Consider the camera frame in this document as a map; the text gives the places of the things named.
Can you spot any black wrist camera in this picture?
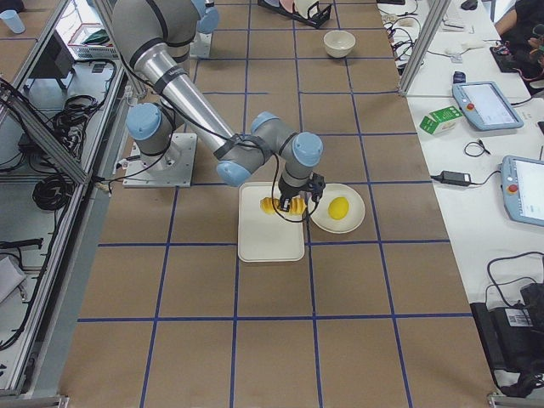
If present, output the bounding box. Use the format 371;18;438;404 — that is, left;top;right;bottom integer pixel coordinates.
309;173;326;204

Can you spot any far blue teach pendant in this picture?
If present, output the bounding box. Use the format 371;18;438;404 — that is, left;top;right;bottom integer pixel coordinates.
451;82;524;131

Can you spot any white ceramic bowl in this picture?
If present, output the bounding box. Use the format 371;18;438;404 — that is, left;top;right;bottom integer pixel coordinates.
323;30;356;59

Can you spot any blue teach pendant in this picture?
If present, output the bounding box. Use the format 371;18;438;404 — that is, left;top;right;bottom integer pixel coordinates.
501;156;543;226
451;82;524;131

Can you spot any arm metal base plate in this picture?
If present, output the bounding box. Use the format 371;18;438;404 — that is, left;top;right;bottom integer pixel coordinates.
190;32;213;59
122;133;197;188

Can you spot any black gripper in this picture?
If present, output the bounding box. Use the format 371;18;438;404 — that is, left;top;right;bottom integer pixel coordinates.
278;180;308;213

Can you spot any black power adapter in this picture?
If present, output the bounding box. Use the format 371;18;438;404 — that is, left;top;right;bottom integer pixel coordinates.
431;170;472;186

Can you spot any striped bread roll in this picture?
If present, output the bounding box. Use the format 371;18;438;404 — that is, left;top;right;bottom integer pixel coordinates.
259;196;307;216

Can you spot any yellow lemon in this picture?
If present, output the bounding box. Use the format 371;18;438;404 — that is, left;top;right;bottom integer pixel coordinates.
327;196;349;221

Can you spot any white rectangular tray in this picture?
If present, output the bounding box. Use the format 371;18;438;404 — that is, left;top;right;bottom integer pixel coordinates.
237;182;304;263

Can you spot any black plate rack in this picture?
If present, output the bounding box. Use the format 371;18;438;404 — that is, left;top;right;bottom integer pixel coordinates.
258;0;332;29

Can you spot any near blue teach pendant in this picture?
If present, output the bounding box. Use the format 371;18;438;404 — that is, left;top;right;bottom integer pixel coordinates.
501;156;543;226

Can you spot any cream round plate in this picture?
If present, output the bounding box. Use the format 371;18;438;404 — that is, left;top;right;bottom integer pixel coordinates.
308;184;366;234

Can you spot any light blue plastic cup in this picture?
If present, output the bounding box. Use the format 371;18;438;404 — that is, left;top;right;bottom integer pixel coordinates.
0;9;26;34

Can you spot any white plate in rack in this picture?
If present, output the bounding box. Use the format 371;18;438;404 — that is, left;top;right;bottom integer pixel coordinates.
294;0;320;19

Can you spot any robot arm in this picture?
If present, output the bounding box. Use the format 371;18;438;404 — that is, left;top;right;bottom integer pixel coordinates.
112;1;326;212
191;0;220;34

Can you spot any green white carton box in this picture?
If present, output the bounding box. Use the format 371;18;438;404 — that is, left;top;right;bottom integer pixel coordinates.
419;105;462;134

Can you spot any aluminium frame post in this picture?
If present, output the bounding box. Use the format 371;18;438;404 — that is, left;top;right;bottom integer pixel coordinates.
399;0;451;96

